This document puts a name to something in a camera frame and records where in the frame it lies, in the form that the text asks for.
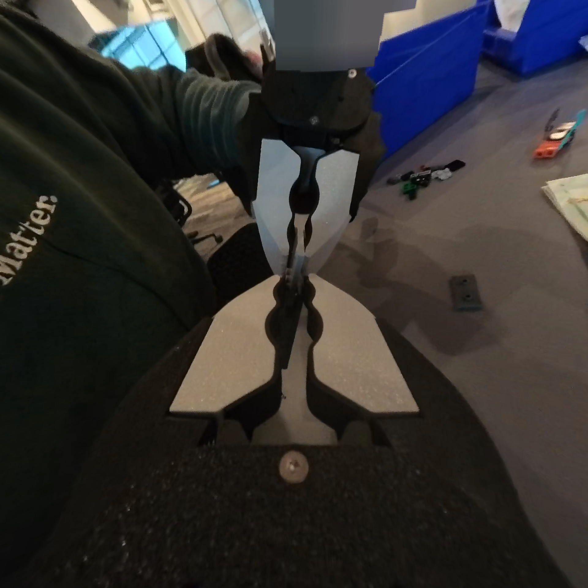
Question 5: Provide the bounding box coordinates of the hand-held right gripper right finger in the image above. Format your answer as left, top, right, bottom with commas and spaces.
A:
305, 274, 420, 414

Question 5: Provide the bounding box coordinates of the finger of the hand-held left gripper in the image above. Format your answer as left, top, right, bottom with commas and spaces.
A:
303, 151, 361, 276
252, 138, 304, 276

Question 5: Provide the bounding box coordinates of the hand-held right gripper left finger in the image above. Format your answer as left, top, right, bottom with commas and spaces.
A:
170, 276, 282, 416

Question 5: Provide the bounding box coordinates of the grey studded building baseplate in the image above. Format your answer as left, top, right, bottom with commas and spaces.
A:
279, 225, 307, 370

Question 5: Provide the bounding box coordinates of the grey smooth two-hole tile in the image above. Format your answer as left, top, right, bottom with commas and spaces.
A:
449, 274, 484, 313

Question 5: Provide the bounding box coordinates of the white instruction booklet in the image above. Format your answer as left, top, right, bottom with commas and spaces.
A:
542, 174, 588, 242

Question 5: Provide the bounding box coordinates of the person's left hand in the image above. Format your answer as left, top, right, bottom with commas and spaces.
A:
202, 34, 276, 83

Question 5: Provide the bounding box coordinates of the green loose brick cluster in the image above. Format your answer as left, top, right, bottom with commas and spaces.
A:
402, 177, 431, 201

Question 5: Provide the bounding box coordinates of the black honeycomb cushion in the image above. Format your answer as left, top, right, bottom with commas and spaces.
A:
207, 223, 276, 306

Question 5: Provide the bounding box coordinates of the black swivel chair base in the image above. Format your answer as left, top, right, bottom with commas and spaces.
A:
158, 178, 224, 245

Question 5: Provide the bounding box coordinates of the blue plastic bin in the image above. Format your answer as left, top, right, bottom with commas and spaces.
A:
481, 0, 588, 77
367, 0, 490, 162

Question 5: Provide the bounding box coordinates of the person's green sweater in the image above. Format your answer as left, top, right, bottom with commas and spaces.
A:
0, 0, 217, 570

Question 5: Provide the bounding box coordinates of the white crumpled paper sheet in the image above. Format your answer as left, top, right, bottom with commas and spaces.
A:
494, 0, 531, 29

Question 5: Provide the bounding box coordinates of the large window wall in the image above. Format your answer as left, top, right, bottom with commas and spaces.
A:
89, 0, 273, 70

